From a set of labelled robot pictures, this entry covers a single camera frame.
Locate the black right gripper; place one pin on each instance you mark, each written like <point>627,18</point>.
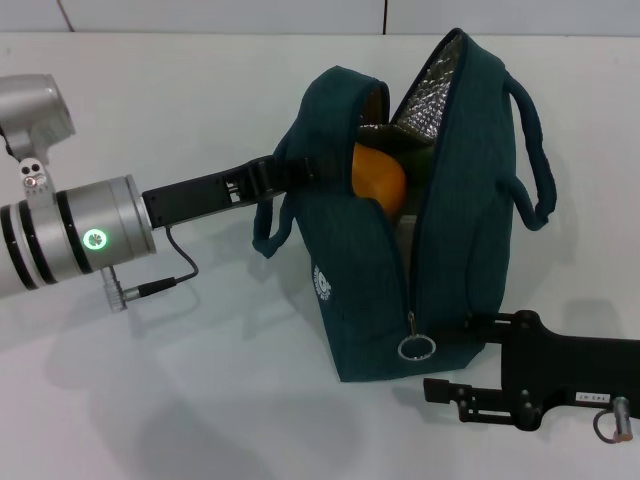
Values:
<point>570,370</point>

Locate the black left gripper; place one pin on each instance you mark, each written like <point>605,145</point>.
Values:
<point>195,197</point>

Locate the orange yellow pear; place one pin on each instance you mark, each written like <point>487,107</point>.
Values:
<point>380,182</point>

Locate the green cucumber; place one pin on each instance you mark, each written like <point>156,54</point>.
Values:
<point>417,157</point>

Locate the dark teal insulated lunch bag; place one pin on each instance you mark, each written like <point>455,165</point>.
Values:
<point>450,225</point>

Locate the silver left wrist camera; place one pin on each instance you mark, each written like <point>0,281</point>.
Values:
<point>35,112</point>

